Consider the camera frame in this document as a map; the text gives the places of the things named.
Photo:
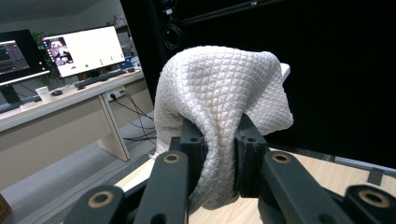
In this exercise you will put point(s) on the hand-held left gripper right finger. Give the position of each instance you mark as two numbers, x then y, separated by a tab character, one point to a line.
249	161

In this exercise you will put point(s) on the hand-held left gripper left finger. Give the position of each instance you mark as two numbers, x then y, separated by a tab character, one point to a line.
194	146

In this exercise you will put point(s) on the white quilted cloth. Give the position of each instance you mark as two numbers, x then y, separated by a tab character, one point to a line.
218	87

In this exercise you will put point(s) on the white power outlet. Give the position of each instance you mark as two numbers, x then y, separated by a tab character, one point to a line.
116	92

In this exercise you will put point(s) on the black keyboard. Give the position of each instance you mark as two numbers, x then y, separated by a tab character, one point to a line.
99	77
18	104

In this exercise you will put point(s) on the black curtain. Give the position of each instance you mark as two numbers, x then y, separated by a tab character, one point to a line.
342	77

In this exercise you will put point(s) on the monitor with white screen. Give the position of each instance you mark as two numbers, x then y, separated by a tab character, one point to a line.
90	49

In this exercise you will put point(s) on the black computer mouse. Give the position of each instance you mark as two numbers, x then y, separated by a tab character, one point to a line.
56	92

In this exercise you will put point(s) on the beige office desk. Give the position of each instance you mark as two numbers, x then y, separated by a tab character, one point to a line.
46	130

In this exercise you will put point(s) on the green plant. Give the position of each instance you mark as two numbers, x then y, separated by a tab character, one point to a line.
51	76

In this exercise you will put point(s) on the white cup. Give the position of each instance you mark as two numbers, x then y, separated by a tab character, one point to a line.
43	94

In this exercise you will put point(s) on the monitor with dark screen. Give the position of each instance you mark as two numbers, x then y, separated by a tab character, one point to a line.
15	59

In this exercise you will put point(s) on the black camera on stand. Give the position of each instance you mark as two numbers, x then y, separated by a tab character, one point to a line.
172	35

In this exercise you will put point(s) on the black table edge bracket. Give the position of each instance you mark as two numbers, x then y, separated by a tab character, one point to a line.
375	176

